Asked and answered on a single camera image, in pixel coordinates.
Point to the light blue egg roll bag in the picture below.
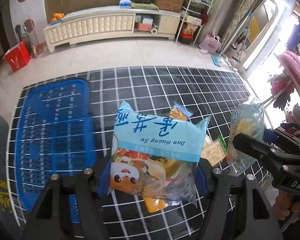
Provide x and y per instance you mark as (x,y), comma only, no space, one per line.
(158,135)

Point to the white metal shelf rack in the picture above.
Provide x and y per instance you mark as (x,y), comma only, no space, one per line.
(194,15)

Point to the brown cardboard box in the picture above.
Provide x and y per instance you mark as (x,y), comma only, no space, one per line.
(169,5)

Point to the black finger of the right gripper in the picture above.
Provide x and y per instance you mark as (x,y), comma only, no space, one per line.
(280,138)
(262,151)

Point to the blue tissue pack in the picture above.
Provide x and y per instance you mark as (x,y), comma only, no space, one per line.
(125,3)

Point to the pink fluffy blanket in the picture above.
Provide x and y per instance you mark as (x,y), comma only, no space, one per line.
(292,62)

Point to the cracker pack green edge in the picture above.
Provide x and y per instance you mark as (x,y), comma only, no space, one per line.
(214,151)

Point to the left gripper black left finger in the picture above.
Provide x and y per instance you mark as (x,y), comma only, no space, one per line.
(67,205)

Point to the oranges on blue plate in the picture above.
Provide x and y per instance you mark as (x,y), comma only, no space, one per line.
(57,17)

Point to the red paper gift bag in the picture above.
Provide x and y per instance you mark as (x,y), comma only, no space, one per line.
(18,56)

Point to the clear cartoon bread bag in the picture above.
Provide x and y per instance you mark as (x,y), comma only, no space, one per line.
(158,180)

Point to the green folded cloth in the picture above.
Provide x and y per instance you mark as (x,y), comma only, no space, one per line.
(144,6)

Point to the person right hand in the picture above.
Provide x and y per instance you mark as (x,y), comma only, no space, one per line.
(283,205)

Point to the black white grid tablecloth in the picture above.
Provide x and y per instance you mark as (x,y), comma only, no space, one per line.
(152,89)

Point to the pink gift bag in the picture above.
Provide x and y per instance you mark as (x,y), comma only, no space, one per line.
(210,43)

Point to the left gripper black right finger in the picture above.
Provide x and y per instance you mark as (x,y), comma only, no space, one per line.
(237,208)

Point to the blue floor mop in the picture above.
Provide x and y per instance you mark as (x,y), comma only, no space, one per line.
(242,25)

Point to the cream tufted TV cabinet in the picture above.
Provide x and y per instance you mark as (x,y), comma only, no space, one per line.
(104,23)

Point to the clear chips snack bag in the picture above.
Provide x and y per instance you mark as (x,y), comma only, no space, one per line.
(247,118)

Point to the round cake blue wrapper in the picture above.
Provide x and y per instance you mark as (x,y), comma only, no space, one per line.
(180,112)

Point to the blue plastic basket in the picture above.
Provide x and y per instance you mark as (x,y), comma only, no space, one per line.
(55,135)

